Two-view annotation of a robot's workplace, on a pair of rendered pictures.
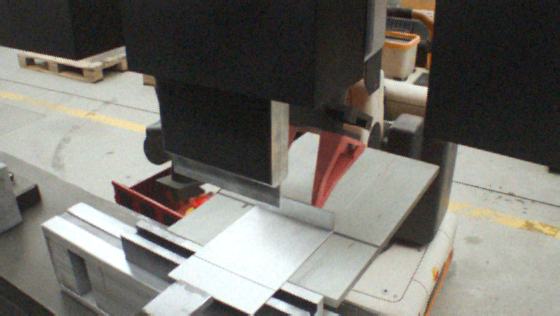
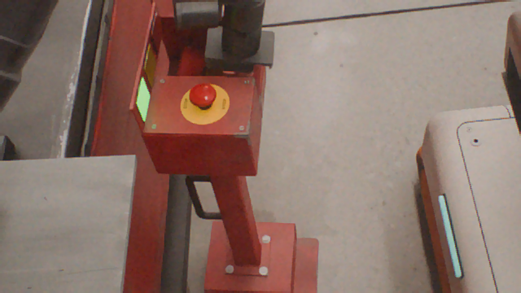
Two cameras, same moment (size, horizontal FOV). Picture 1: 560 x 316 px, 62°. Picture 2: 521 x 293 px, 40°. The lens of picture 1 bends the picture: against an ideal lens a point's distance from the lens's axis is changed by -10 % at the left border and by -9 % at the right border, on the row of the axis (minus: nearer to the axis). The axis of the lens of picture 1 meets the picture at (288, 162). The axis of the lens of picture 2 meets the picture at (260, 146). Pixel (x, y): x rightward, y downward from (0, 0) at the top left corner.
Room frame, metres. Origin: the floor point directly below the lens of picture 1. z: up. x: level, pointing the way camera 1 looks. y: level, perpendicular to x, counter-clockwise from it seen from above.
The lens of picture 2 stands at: (0.57, -0.45, 1.61)
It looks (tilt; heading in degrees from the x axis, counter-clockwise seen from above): 57 degrees down; 66
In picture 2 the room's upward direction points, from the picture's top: 10 degrees counter-clockwise
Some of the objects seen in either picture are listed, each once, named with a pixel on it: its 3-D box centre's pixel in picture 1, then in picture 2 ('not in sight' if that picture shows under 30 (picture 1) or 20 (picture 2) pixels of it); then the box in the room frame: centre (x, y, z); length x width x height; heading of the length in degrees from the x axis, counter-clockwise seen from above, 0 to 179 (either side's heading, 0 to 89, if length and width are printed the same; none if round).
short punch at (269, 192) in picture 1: (220, 129); not in sight; (0.33, 0.05, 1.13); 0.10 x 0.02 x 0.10; 58
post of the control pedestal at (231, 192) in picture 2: not in sight; (234, 199); (0.77, 0.19, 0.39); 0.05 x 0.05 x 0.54; 53
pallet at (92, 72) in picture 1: (86, 56); not in sight; (4.57, 1.94, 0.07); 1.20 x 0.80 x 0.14; 59
